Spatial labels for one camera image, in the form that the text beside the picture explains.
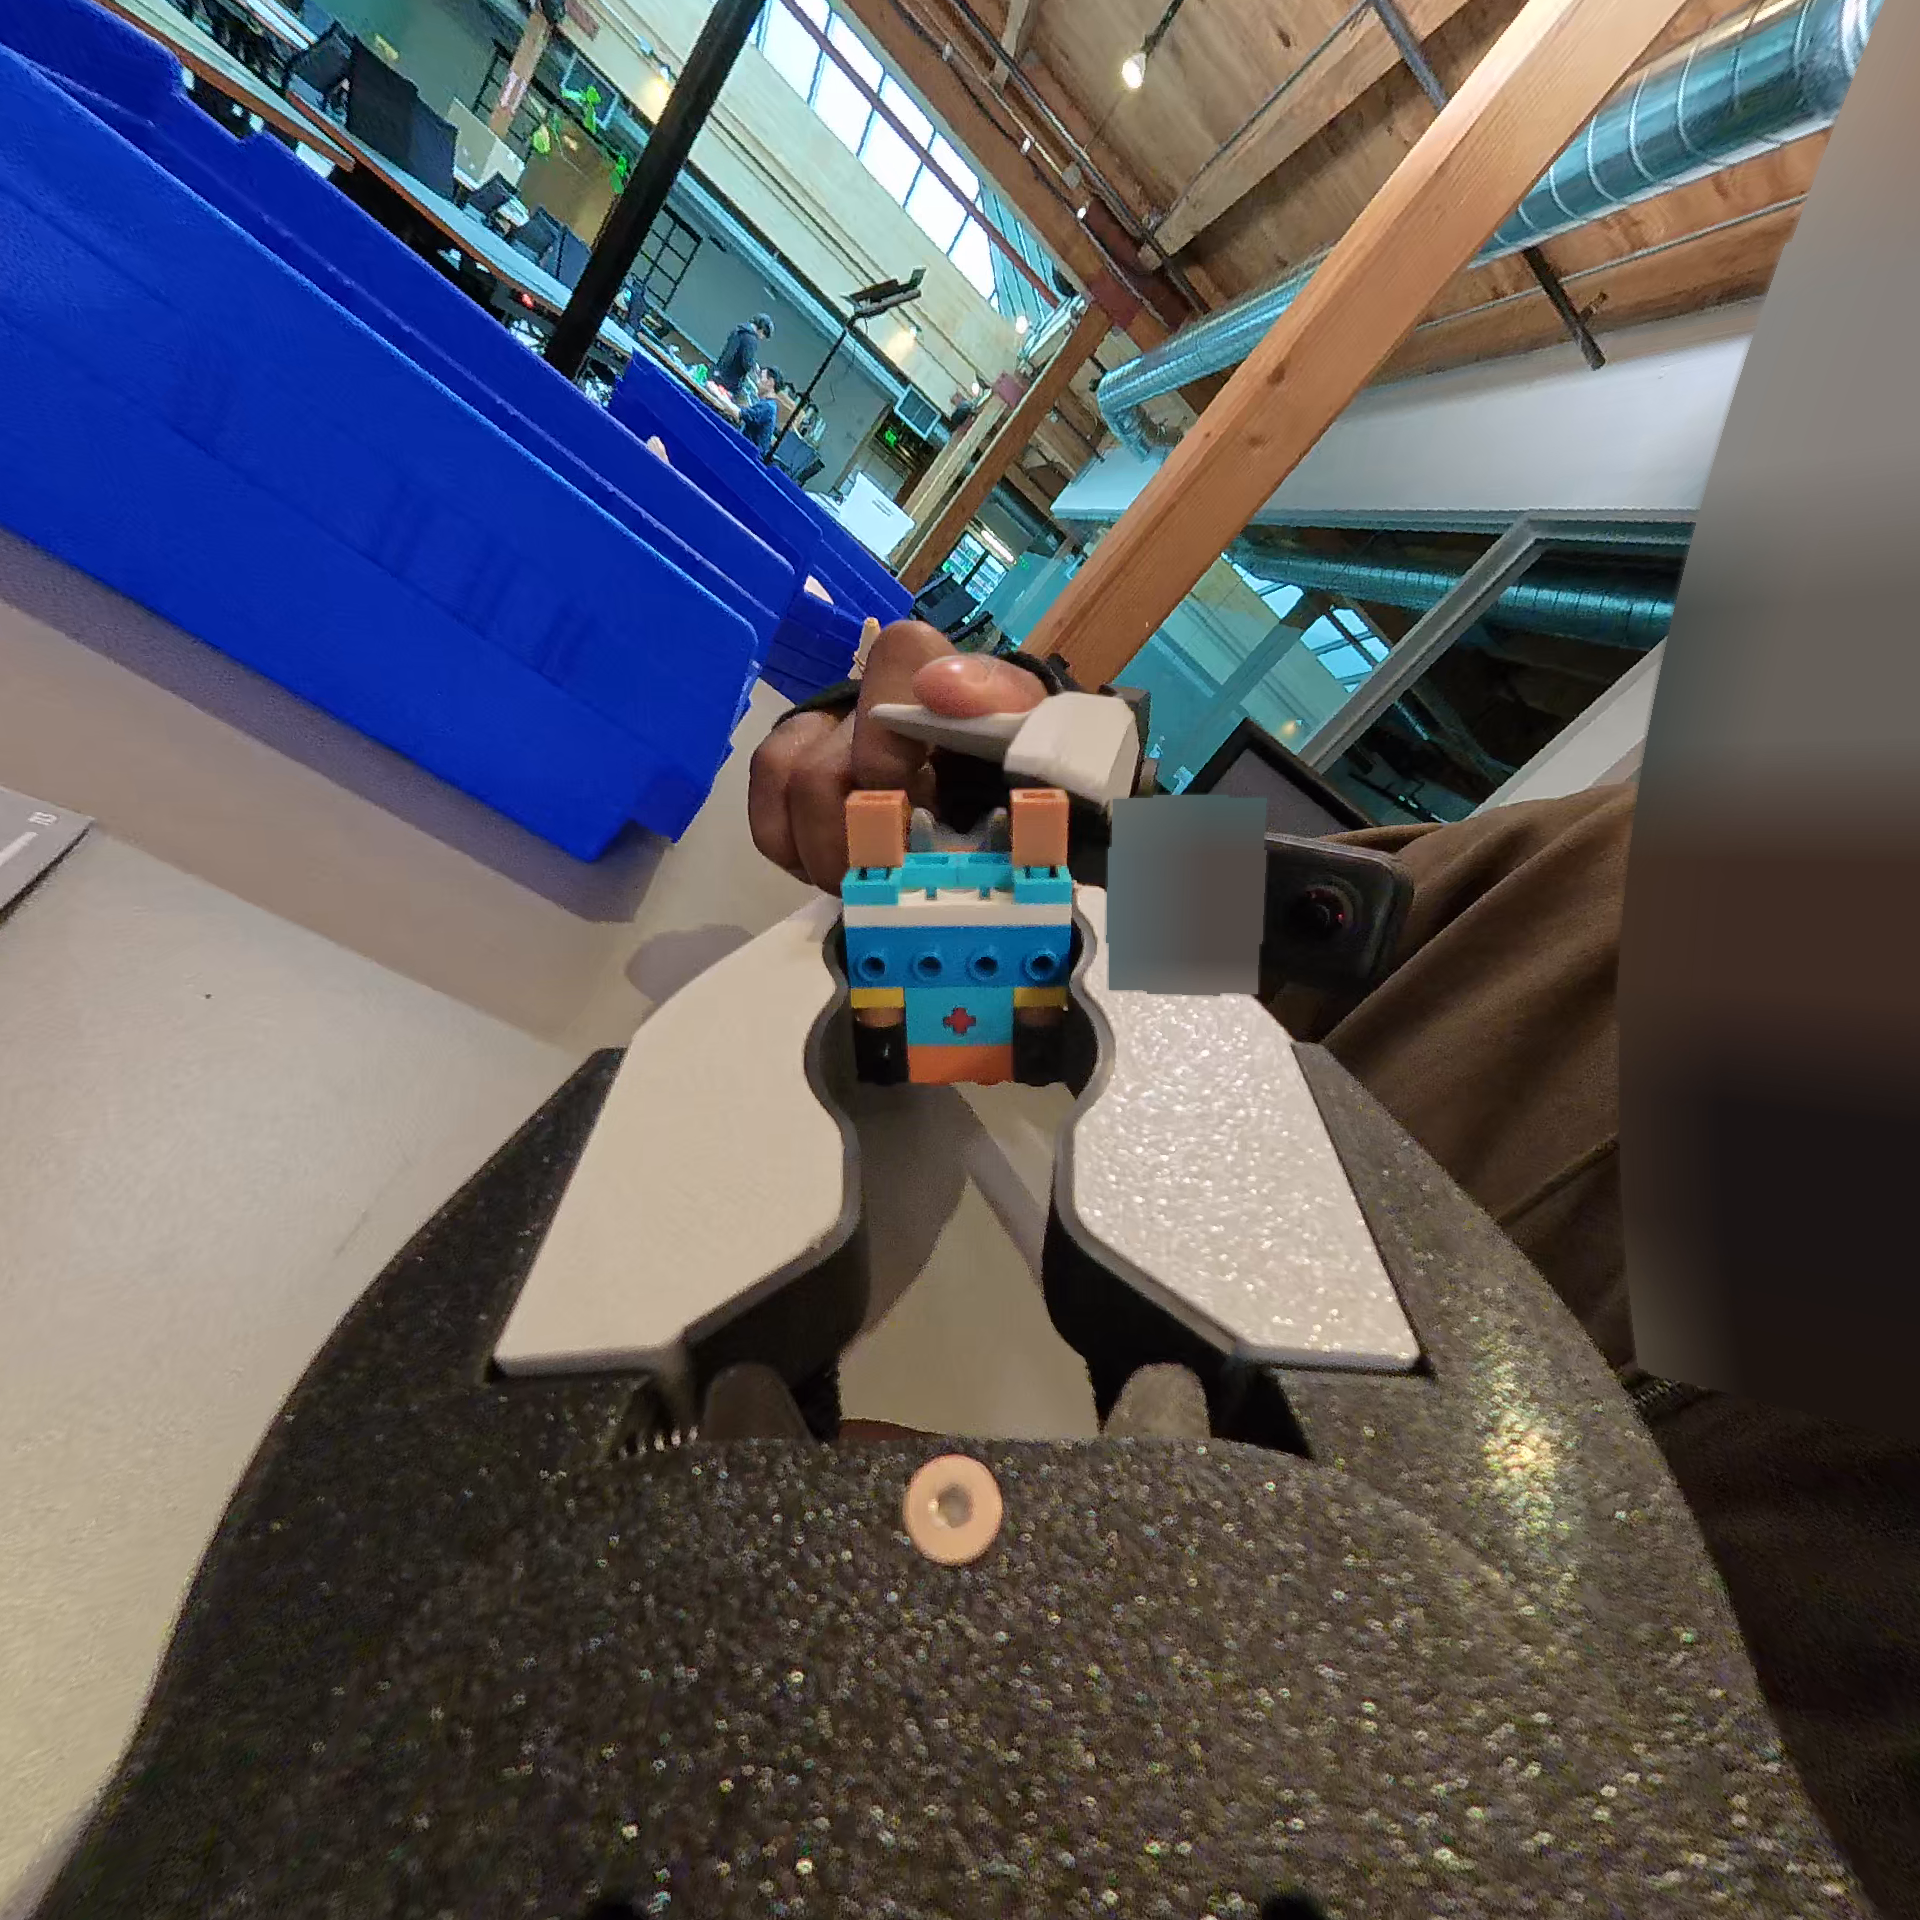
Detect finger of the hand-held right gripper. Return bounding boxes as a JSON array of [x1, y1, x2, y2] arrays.
[[1005, 694, 1146, 807]]

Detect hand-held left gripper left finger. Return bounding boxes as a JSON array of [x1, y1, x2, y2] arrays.
[[491, 899, 871, 1380]]

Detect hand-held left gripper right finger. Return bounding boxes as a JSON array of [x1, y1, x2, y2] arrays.
[[1050, 883, 1425, 1376]]

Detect multicoloured toy brick model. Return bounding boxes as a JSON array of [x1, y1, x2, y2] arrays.
[[836, 781, 1080, 1089]]

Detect person's right forearm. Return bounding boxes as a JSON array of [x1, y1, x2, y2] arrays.
[[1309, 779, 1645, 1359]]

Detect person's right hand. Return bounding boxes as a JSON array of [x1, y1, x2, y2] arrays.
[[747, 617, 1053, 893]]

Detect black framed panel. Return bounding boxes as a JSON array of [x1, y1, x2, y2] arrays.
[[1185, 715, 1399, 841]]

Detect blue plastic bin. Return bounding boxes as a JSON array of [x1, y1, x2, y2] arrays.
[[607, 352, 918, 701], [0, 35, 801, 864]]

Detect black light stand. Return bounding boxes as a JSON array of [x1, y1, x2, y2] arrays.
[[776, 266, 930, 451]]

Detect black stand pole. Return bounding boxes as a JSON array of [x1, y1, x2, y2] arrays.
[[542, 0, 768, 377]]

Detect person's brown jacket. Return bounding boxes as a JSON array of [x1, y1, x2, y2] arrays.
[[1627, 1364, 1920, 1920]]

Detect grey instruction booklet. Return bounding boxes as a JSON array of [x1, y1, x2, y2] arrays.
[[0, 785, 92, 918]]

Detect wooden post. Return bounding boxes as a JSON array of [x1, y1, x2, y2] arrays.
[[1024, 0, 1699, 687]]

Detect silver air duct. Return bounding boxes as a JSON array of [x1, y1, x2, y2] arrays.
[[1095, 0, 1884, 451]]

